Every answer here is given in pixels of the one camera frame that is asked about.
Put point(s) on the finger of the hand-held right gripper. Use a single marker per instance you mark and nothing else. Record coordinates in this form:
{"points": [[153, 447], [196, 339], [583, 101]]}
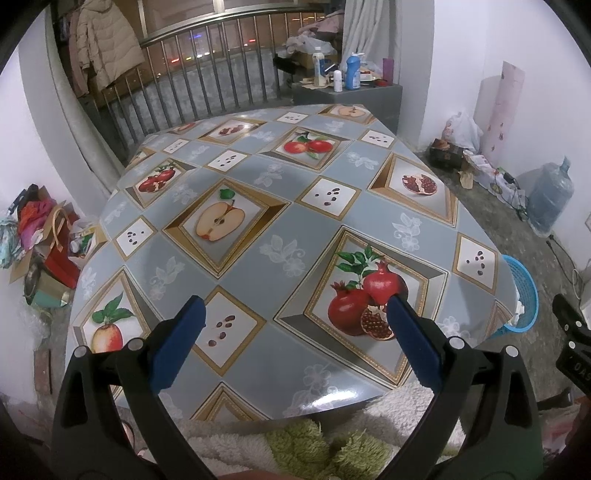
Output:
{"points": [[579, 369], [570, 314]]}

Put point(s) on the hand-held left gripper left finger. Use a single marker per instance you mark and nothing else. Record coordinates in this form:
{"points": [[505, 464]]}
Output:
{"points": [[180, 346]]}

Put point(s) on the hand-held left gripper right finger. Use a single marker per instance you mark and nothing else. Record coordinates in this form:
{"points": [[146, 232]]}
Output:
{"points": [[415, 346]]}

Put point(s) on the blue plastic basket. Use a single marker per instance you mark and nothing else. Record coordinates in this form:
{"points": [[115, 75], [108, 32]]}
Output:
{"points": [[524, 286]]}

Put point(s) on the blue water jug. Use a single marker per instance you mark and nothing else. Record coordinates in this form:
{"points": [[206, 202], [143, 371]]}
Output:
{"points": [[549, 198]]}

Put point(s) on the teal gift bag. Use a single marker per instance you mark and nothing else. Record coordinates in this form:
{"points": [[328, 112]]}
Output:
{"points": [[51, 295]]}

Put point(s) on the red brick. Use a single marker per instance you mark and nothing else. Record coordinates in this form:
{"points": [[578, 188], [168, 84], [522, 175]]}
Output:
{"points": [[42, 371]]}

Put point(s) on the red paper bag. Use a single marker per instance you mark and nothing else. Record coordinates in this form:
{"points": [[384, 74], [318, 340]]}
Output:
{"points": [[62, 267]]}

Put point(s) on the green white fleece garment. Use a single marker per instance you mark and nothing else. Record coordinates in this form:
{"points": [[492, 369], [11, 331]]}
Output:
{"points": [[300, 443]]}

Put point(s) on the printed white cloth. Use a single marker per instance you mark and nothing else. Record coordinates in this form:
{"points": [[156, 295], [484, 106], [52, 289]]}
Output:
{"points": [[489, 177]]}

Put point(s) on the fruit-print tablecloth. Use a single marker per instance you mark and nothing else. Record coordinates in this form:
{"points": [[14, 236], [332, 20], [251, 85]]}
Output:
{"points": [[286, 221]]}

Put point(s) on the dark box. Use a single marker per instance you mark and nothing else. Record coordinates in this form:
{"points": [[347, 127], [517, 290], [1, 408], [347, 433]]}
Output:
{"points": [[445, 157]]}

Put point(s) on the white plastic bag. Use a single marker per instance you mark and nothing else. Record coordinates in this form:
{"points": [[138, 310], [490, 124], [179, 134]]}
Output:
{"points": [[461, 131]]}

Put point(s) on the pink paper roll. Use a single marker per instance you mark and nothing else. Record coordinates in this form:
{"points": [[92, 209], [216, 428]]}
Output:
{"points": [[505, 106]]}

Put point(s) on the grey cabinet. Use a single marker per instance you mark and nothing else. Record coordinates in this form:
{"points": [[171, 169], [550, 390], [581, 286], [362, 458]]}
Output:
{"points": [[351, 99]]}

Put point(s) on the white curtain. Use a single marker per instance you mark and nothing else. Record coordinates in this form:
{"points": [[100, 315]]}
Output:
{"points": [[69, 115], [369, 27]]}

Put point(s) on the metal railing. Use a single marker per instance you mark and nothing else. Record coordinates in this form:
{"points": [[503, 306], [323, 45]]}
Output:
{"points": [[194, 87]]}

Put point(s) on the small white bottle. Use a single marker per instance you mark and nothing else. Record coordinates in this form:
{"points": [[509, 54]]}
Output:
{"points": [[338, 82]]}

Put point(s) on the purple cup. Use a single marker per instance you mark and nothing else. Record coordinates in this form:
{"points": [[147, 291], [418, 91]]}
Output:
{"points": [[388, 71]]}

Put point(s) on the blue bottle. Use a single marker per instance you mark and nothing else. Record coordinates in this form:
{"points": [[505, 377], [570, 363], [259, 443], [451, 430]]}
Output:
{"points": [[353, 71]]}

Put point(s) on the tall white bottle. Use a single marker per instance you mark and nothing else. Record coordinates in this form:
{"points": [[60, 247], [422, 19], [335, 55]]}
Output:
{"points": [[317, 67]]}

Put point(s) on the beige down jacket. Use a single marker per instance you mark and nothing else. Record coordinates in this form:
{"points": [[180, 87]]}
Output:
{"points": [[106, 46]]}

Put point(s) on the pile of clothes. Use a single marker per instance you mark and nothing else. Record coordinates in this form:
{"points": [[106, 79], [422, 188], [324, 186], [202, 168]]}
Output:
{"points": [[309, 44]]}

